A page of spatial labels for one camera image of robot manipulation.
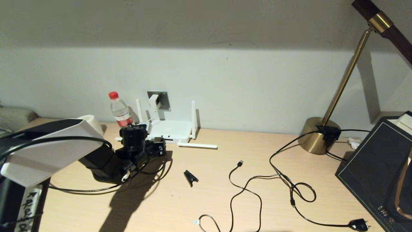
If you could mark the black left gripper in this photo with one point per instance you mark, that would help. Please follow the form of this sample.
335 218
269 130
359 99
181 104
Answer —
149 149

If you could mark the brass desk lamp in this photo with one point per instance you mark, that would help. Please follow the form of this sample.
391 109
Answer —
317 141

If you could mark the grey wall socket plate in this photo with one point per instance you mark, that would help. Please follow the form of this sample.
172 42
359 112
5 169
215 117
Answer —
165 100

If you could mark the grey cushion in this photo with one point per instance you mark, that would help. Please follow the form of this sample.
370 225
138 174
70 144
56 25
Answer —
16 116

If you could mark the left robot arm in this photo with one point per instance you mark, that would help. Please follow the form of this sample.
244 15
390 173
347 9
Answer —
48 151

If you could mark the small lamp white shade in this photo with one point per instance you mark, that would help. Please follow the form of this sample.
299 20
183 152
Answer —
93 120

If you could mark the white power adapter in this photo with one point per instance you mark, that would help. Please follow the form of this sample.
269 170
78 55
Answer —
154 101

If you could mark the black charger block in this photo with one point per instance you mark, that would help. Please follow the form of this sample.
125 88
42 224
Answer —
329 132

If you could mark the clear bottle red cap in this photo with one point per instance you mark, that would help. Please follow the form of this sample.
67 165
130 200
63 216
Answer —
119 109

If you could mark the white router with antennas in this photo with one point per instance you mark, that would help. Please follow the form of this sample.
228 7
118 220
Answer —
173 129

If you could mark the small black clip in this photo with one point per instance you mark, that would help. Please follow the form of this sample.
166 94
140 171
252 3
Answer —
190 176

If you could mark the white handwritten label tape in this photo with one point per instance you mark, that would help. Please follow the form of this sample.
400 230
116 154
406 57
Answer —
29 209

